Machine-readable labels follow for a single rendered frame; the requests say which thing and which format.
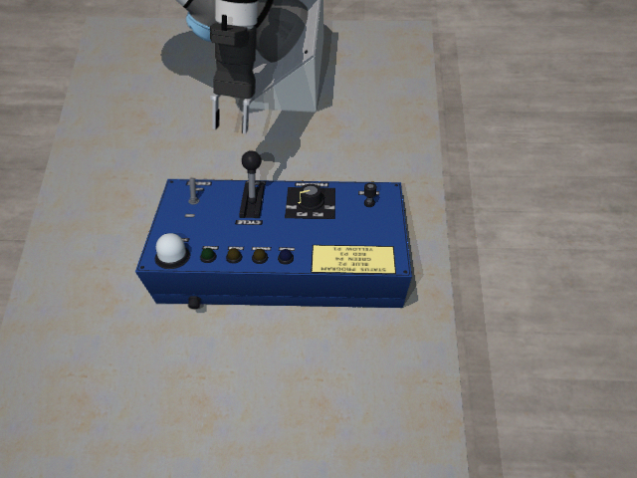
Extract blue control console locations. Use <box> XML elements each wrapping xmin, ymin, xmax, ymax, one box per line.
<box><xmin>135</xmin><ymin>150</ymin><xmax>412</xmax><ymax>310</ymax></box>

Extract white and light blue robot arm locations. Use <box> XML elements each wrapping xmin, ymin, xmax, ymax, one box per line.
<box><xmin>176</xmin><ymin>0</ymin><xmax>308</xmax><ymax>63</ymax></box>

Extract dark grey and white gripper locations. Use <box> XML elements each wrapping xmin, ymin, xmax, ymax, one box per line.
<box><xmin>210</xmin><ymin>0</ymin><xmax>258</xmax><ymax>133</ymax></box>

